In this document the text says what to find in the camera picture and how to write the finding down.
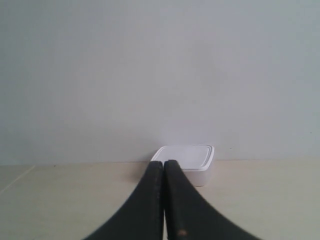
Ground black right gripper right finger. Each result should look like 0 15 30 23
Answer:
164 160 258 240

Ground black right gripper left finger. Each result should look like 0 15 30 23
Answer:
86 161 164 240

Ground white lidded plastic container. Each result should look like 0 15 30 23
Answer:
151 144 215 187

